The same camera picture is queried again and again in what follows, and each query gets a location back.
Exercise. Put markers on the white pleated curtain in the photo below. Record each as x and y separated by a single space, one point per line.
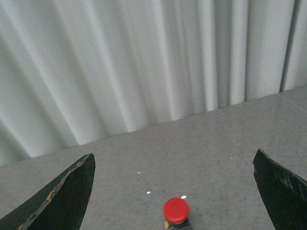
76 71

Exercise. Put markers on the red mushroom push button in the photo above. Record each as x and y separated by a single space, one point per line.
176 213

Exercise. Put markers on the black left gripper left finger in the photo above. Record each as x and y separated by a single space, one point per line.
60 205

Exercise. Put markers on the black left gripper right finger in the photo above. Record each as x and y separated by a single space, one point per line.
283 193

